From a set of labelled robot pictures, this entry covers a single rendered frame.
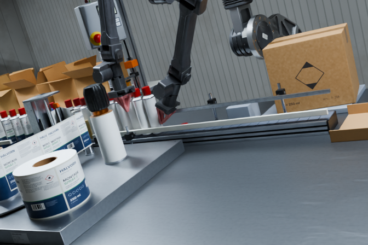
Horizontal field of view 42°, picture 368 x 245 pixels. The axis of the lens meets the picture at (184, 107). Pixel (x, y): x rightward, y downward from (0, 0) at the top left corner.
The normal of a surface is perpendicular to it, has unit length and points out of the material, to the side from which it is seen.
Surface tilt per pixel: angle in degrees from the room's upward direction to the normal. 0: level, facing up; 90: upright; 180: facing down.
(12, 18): 90
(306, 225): 0
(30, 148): 90
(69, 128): 90
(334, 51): 90
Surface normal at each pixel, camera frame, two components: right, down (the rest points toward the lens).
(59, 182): 0.51, 0.05
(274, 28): 0.76, -0.07
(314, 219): -0.27, -0.94
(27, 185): -0.32, 0.29
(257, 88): -0.59, 0.33
